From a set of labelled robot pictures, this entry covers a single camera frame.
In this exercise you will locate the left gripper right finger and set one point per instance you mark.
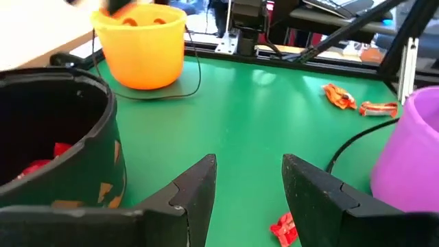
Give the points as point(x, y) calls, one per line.
point(326, 216)

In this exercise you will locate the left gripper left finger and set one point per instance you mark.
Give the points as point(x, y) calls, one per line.
point(192, 206)

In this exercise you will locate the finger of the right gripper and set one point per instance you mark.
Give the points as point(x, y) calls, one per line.
point(118, 4)

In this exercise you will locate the orange candy wrapper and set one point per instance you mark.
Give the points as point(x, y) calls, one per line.
point(125, 11)
point(339, 97)
point(379, 109)

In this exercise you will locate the red candy bar wrapper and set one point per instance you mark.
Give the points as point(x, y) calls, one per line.
point(284, 230)
point(34, 167)
point(61, 148)

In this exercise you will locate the purple pumpkin bucket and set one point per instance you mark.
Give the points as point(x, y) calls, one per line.
point(411, 164)

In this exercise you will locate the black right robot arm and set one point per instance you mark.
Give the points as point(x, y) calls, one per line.
point(248, 17)

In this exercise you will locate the orange pumpkin bucket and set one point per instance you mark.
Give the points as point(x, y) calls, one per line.
point(144, 58)

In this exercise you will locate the light wooden desk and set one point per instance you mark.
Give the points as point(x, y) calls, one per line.
point(34, 34)

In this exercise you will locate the black tripod stand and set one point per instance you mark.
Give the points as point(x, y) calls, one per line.
point(219, 15)

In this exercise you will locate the green table mat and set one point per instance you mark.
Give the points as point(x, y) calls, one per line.
point(240, 113)

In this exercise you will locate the black halloween bucket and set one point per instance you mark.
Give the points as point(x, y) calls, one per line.
point(85, 164)

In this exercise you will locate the orange box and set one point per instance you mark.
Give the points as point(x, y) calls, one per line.
point(370, 55)

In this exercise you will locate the dark grey laptop stand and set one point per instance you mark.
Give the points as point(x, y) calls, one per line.
point(360, 25)

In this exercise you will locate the grey laptop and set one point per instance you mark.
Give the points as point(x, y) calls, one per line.
point(336, 7)

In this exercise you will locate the black aluminium table frame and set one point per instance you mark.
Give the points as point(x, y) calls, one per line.
point(274, 61)

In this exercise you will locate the silver aluminium extrusion bracket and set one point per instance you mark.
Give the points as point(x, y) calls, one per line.
point(407, 68)

